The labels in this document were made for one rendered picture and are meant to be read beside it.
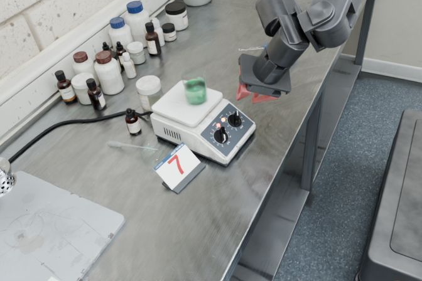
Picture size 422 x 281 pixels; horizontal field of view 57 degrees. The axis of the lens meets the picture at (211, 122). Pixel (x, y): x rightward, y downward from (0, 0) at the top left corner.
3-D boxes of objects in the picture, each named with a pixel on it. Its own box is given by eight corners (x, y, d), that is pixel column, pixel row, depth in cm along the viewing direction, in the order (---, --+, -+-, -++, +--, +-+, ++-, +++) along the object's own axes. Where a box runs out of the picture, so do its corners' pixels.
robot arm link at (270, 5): (336, 12, 59) (348, 37, 66) (310, -42, 64) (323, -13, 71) (265, 49, 63) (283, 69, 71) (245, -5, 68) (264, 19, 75)
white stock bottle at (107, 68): (128, 89, 106) (118, 55, 99) (107, 98, 104) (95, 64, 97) (119, 79, 110) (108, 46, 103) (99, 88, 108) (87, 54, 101)
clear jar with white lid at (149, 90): (157, 96, 103) (151, 72, 97) (170, 107, 99) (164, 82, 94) (137, 107, 100) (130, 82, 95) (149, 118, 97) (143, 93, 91)
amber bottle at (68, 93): (62, 98, 106) (50, 71, 100) (75, 93, 107) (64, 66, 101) (65, 105, 104) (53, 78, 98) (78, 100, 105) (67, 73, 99)
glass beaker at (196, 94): (186, 94, 89) (181, 64, 83) (210, 93, 88) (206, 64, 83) (183, 111, 84) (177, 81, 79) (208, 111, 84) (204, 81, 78)
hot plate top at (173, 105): (225, 96, 88) (224, 93, 87) (194, 128, 81) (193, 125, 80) (182, 81, 93) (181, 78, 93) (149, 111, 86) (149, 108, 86)
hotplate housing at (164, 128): (257, 131, 90) (256, 104, 84) (227, 169, 82) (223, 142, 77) (179, 103, 100) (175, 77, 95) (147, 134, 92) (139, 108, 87)
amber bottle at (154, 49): (156, 47, 121) (149, 19, 115) (164, 51, 119) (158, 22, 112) (146, 53, 119) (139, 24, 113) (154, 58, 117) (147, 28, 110)
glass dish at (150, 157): (171, 153, 87) (169, 146, 86) (157, 170, 84) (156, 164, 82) (151, 146, 89) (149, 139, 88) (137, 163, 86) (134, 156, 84)
